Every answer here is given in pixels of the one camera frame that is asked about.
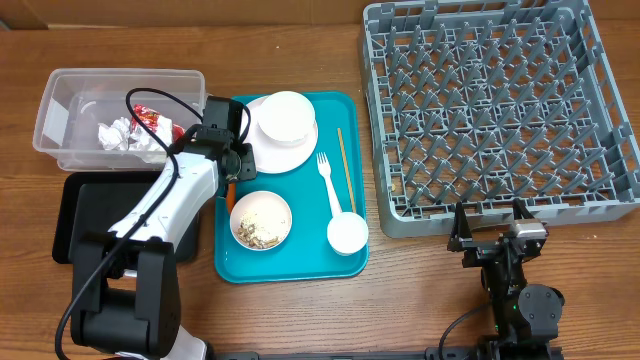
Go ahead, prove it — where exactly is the red ketchup packet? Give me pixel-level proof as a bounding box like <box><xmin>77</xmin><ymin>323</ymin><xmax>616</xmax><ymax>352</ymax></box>
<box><xmin>133</xmin><ymin>104</ymin><xmax>185</xmax><ymax>143</ymax></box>

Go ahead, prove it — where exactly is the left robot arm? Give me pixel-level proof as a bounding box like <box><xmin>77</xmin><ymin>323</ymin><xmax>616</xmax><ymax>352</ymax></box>
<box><xmin>59</xmin><ymin>125</ymin><xmax>256</xmax><ymax>359</ymax></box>

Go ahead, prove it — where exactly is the grey plastic dish rack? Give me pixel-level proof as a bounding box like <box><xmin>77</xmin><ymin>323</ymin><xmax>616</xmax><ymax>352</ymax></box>
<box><xmin>360</xmin><ymin>0</ymin><xmax>639</xmax><ymax>238</ymax></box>

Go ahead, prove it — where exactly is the white napkin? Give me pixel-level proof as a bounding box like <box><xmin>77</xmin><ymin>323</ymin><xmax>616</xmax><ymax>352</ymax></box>
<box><xmin>98</xmin><ymin>117</ymin><xmax>166</xmax><ymax>163</ymax></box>

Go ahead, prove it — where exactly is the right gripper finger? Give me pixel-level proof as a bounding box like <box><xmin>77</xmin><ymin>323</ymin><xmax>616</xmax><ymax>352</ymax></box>
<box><xmin>512</xmin><ymin>198</ymin><xmax>534</xmax><ymax>220</ymax></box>
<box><xmin>447</xmin><ymin>202</ymin><xmax>473</xmax><ymax>250</ymax></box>

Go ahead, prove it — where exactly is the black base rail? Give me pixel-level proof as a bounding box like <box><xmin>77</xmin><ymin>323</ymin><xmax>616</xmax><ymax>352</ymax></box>
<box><xmin>213</xmin><ymin>347</ymin><xmax>565</xmax><ymax>360</ymax></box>

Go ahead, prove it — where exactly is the wooden chopstick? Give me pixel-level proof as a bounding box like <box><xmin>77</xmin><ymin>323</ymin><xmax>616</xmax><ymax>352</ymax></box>
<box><xmin>337</xmin><ymin>128</ymin><xmax>357</xmax><ymax>213</ymax></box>

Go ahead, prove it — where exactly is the white bowl on plate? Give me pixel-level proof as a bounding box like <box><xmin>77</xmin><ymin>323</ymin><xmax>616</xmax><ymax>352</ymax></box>
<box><xmin>257</xmin><ymin>91</ymin><xmax>316</xmax><ymax>145</ymax></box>

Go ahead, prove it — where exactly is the white plastic fork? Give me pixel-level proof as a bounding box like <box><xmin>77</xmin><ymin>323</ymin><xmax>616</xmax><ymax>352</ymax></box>
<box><xmin>316</xmin><ymin>152</ymin><xmax>342</xmax><ymax>217</ymax></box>

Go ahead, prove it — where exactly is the white round plate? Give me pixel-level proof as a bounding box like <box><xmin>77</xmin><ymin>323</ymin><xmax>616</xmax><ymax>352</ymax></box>
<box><xmin>245</xmin><ymin>95</ymin><xmax>319</xmax><ymax>174</ymax></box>

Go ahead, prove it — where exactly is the pink bowl with food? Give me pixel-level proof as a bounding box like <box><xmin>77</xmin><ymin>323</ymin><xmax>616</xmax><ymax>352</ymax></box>
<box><xmin>230</xmin><ymin>191</ymin><xmax>293</xmax><ymax>252</ymax></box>

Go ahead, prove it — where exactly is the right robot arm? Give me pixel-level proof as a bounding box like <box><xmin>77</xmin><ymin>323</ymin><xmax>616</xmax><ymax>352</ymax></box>
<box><xmin>437</xmin><ymin>199</ymin><xmax>565</xmax><ymax>360</ymax></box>

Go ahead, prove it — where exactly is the clear plastic bin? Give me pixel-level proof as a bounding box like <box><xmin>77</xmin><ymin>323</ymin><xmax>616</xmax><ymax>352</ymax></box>
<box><xmin>33</xmin><ymin>68</ymin><xmax>206</xmax><ymax>172</ymax></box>

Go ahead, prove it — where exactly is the orange carrot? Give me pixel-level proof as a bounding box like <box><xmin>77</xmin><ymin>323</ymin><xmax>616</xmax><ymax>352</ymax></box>
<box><xmin>226</xmin><ymin>183</ymin><xmax>236</xmax><ymax>214</ymax></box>

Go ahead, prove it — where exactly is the white plastic cup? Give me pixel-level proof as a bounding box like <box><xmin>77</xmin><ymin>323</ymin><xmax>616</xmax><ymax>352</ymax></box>
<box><xmin>327</xmin><ymin>212</ymin><xmax>369</xmax><ymax>256</ymax></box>

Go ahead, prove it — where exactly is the teal plastic tray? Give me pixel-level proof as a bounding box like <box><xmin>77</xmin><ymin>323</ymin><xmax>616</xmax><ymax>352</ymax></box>
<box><xmin>214</xmin><ymin>91</ymin><xmax>369</xmax><ymax>284</ymax></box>

